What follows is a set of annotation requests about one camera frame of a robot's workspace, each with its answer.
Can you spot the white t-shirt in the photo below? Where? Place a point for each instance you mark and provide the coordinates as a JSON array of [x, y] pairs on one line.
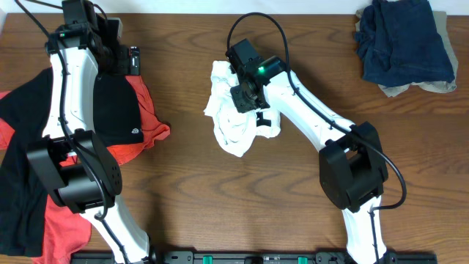
[[235, 131]]

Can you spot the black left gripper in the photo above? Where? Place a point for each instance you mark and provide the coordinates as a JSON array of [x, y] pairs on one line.
[[122, 60]]

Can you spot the red-orange t-shirt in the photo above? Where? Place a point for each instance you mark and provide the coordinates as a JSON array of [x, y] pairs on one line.
[[65, 232]]

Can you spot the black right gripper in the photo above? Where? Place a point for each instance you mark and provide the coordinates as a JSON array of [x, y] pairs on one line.
[[260, 119]]

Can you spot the black t-shirt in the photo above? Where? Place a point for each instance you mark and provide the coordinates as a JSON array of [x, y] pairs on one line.
[[26, 109]]

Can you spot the grey-beige folded garment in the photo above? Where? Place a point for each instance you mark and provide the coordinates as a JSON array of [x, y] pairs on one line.
[[421, 88]]

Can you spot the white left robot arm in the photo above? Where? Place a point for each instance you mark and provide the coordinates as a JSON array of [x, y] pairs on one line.
[[71, 161]]

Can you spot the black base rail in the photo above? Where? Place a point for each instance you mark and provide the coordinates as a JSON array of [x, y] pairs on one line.
[[187, 257]]

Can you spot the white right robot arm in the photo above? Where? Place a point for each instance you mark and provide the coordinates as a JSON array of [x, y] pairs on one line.
[[352, 173]]

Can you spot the dark navy folded garment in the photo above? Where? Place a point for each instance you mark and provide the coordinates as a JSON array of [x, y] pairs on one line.
[[403, 44]]

